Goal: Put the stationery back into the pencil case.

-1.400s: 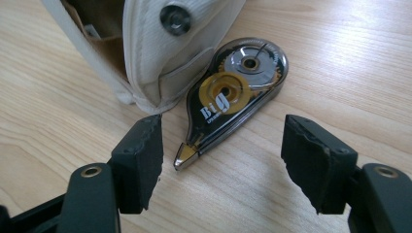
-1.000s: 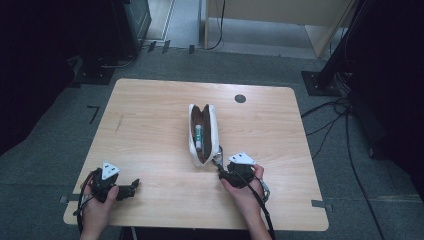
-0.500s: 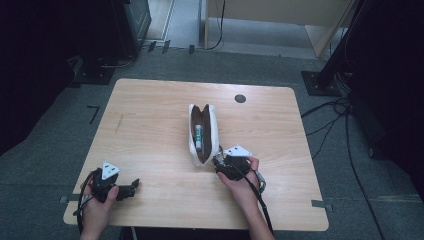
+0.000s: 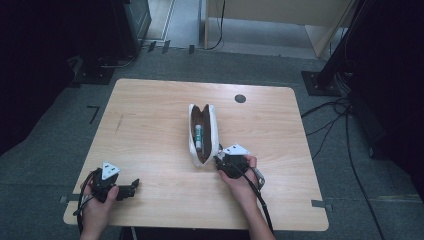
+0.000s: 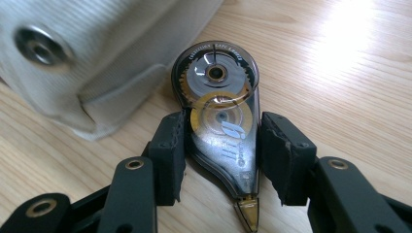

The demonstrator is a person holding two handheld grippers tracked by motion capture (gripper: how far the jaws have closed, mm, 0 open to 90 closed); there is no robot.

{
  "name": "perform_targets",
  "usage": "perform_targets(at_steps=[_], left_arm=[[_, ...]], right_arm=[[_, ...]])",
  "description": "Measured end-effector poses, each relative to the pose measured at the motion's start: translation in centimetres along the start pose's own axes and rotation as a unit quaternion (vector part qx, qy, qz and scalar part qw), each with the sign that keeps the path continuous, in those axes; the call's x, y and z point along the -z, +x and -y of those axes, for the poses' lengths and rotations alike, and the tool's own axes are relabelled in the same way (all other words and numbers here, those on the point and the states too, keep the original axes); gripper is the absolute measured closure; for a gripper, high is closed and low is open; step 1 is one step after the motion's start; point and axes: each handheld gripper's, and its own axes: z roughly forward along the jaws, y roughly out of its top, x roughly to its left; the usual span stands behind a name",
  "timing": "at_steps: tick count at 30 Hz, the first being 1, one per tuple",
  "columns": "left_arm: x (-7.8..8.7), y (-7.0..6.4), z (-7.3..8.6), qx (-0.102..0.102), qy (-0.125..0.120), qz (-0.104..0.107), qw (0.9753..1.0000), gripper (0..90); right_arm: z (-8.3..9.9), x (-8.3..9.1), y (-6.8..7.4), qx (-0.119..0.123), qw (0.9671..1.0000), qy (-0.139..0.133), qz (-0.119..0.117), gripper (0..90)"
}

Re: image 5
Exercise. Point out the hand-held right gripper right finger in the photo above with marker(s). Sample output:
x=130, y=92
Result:
x=288, y=161

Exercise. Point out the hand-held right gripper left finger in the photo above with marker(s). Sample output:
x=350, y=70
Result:
x=168, y=161

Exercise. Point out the transparent grey correction tape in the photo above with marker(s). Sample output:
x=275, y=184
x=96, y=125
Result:
x=220, y=129

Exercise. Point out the white pencil case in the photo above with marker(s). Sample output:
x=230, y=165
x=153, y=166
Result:
x=107, y=48

